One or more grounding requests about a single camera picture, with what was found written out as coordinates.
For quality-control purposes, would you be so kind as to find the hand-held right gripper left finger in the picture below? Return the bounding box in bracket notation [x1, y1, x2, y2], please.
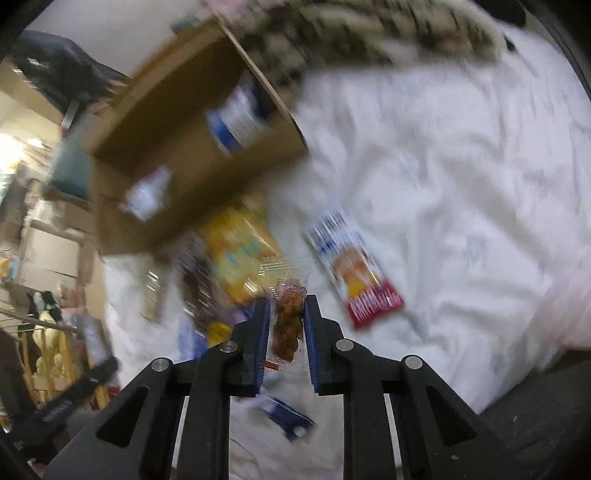
[44, 298, 273, 480]

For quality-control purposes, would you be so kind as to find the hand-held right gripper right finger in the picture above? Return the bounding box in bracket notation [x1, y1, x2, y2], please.
[302, 295, 536, 480]

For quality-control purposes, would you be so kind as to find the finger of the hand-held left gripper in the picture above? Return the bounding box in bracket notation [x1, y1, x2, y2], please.
[69, 355, 122, 402]

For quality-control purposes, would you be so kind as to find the clear packet brown snack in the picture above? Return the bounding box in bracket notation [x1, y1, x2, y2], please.
[256, 258, 311, 374]

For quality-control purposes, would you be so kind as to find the dark striped snack packet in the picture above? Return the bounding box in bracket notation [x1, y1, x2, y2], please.
[175, 240, 218, 337]

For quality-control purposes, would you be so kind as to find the red white blue snack packet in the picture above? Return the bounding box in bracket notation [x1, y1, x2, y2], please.
[305, 203, 406, 329]

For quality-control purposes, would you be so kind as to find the yellow snack packet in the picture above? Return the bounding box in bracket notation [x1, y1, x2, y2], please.
[198, 203, 282, 308]

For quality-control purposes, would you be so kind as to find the brown cardboard box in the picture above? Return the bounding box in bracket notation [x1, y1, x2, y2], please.
[76, 21, 310, 257]

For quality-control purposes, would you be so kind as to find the wooden rack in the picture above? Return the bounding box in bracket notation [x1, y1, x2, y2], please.
[0, 307, 93, 416]

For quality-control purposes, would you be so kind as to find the small blue packet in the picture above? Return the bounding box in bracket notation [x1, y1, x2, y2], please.
[256, 396, 317, 444]

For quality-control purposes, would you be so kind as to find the white bed sheet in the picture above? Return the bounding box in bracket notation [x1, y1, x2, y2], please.
[99, 21, 591, 480]

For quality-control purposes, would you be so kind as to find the teal chair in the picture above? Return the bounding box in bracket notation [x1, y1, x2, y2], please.
[44, 124, 100, 204]

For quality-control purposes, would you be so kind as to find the dark cloth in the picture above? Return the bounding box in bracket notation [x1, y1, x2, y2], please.
[9, 30, 132, 116]

